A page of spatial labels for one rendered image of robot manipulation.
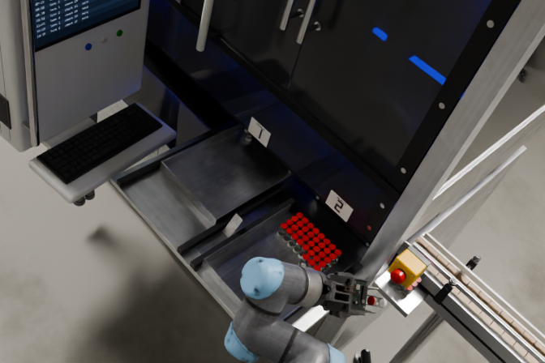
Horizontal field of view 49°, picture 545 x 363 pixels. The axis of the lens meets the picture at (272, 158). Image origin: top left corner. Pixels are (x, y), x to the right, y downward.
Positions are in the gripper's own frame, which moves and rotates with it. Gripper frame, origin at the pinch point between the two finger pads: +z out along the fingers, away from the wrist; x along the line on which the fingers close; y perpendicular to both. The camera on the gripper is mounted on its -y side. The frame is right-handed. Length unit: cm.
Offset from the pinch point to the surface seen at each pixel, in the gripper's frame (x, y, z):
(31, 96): 39, -77, -57
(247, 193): 27, -57, 6
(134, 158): 34, -87, -18
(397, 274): 8.9, -13.0, 27.0
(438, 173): 31.5, 7.0, 11.6
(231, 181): 30, -61, 3
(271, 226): 18, -48, 10
